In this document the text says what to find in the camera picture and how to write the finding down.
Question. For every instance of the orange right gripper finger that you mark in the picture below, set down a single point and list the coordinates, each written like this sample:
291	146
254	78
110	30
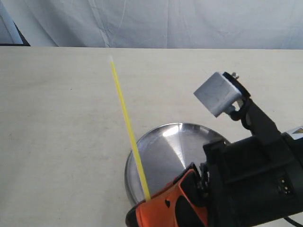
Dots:
182	203

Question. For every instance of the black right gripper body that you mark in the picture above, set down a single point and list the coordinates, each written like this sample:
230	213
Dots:
251	183

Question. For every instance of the yellow plastic stick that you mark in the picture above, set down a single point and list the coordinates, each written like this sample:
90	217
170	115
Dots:
135	150

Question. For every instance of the round silver metal plate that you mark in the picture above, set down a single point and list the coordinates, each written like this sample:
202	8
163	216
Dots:
167	150

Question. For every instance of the white backdrop cloth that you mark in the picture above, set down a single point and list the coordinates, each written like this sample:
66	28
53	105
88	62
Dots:
231	24

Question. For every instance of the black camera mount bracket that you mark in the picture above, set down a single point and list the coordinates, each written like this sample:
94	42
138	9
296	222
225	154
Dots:
251	116

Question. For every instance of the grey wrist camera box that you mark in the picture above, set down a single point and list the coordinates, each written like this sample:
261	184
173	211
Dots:
217	94

